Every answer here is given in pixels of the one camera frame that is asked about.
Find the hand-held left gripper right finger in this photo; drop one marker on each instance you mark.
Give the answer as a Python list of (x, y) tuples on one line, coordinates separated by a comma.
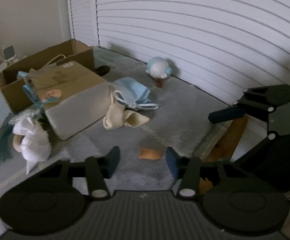
[(172, 163)]

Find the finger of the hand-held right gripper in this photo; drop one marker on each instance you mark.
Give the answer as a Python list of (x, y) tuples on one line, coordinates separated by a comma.
[(257, 152), (225, 115)]

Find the small orange cloth piece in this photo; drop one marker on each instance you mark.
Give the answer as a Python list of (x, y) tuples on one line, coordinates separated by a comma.
[(149, 153)]

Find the wooden bed frame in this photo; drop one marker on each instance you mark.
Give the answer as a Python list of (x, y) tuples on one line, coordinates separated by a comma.
[(230, 137)]

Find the brown cardboard box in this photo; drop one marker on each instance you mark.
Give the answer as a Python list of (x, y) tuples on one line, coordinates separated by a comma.
[(14, 90)]

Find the white cloth bag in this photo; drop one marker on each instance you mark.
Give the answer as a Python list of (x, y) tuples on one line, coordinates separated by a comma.
[(36, 142)]

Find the light blue face mask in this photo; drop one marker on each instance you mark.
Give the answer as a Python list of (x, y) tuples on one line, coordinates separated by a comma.
[(132, 90)]

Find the golden closed carton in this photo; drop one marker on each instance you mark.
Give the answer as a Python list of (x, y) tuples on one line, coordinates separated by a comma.
[(72, 85)]

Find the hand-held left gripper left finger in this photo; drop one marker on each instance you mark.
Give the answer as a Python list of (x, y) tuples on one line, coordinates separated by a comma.
[(113, 161)]

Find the beige socks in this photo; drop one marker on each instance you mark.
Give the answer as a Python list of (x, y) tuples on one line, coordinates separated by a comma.
[(115, 117)]

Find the blue and white plush toy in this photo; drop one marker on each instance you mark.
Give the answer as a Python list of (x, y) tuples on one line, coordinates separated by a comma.
[(157, 67)]

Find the patterned blue white pouch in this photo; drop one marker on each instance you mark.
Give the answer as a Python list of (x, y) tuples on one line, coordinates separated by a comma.
[(26, 116)]

